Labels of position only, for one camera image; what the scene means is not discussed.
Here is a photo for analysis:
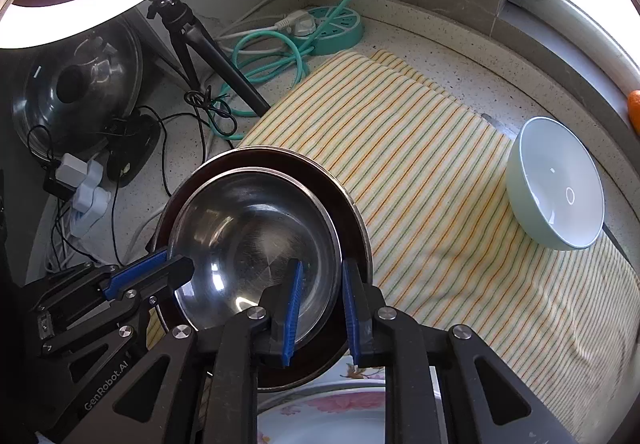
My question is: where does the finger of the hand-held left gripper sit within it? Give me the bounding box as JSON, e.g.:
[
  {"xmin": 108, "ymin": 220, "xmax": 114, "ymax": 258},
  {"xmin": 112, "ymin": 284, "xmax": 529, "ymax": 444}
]
[
  {"xmin": 97, "ymin": 246, "xmax": 196, "ymax": 305},
  {"xmin": 42, "ymin": 291, "xmax": 161, "ymax": 357}
]

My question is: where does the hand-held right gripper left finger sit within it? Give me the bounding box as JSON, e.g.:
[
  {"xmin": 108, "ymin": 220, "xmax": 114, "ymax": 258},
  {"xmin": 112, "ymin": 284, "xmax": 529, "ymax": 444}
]
[{"xmin": 62, "ymin": 260, "xmax": 305, "ymax": 444}]

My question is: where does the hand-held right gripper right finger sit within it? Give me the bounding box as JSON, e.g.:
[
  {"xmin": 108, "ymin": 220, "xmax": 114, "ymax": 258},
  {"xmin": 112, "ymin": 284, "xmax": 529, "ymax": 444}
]
[{"xmin": 341, "ymin": 258, "xmax": 576, "ymax": 444}]

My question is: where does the small red-sided steel bowl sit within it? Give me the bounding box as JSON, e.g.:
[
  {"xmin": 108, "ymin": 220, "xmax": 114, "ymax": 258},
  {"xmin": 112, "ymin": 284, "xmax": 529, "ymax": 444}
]
[{"xmin": 167, "ymin": 167, "xmax": 343, "ymax": 357}]

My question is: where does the large steel bowl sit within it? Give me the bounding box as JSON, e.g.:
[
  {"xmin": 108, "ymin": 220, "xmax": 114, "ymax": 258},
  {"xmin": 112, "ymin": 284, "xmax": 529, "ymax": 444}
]
[{"xmin": 150, "ymin": 147, "xmax": 373, "ymax": 392}]

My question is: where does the small pink floral plate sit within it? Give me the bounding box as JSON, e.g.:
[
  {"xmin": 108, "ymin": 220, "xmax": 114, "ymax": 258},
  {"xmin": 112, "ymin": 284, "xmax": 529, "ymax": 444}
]
[{"xmin": 257, "ymin": 381, "xmax": 391, "ymax": 444}]

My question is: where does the pale blue power adapter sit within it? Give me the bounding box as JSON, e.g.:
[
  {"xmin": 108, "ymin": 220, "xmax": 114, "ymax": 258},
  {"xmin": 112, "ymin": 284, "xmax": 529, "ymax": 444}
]
[{"xmin": 72, "ymin": 159, "xmax": 112, "ymax": 230}]

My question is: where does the black stand base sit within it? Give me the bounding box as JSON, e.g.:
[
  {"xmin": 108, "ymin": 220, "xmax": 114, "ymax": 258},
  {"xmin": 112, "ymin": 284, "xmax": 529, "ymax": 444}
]
[{"xmin": 102, "ymin": 116, "xmax": 162, "ymax": 186}]

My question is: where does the white power adapter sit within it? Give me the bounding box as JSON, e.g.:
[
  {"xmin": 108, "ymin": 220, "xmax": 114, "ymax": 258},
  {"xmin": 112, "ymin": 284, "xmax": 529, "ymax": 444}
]
[{"xmin": 55, "ymin": 153, "xmax": 91, "ymax": 182}]

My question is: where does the yellow striped cloth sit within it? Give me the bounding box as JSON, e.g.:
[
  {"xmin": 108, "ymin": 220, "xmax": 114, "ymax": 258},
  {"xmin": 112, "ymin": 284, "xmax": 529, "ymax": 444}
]
[{"xmin": 145, "ymin": 49, "xmax": 640, "ymax": 444}]

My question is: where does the glass pot lid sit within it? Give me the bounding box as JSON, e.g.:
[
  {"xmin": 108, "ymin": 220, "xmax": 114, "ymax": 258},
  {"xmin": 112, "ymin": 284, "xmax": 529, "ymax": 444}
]
[{"xmin": 12, "ymin": 19, "xmax": 143, "ymax": 155}]

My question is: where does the black tripod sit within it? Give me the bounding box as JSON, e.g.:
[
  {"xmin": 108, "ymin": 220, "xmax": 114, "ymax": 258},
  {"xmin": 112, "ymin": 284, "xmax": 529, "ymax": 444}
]
[{"xmin": 146, "ymin": 0, "xmax": 272, "ymax": 117}]

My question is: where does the pale green ceramic bowl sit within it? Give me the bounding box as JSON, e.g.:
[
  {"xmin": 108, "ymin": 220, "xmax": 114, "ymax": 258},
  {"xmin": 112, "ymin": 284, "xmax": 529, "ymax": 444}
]
[{"xmin": 506, "ymin": 116, "xmax": 606, "ymax": 251}]

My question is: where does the teal round power strip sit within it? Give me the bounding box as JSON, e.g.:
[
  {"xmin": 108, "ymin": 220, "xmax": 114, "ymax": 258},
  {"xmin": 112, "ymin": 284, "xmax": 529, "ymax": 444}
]
[{"xmin": 292, "ymin": 5, "xmax": 366, "ymax": 57}]

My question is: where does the orange tangerine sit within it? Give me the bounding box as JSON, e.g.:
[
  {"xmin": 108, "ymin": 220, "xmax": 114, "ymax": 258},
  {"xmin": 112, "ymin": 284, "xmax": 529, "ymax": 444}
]
[{"xmin": 627, "ymin": 90, "xmax": 640, "ymax": 135}]

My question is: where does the thin black cable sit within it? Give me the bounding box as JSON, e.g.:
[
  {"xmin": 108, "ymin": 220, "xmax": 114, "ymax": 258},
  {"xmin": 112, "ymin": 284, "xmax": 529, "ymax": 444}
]
[{"xmin": 27, "ymin": 89, "xmax": 238, "ymax": 270}]

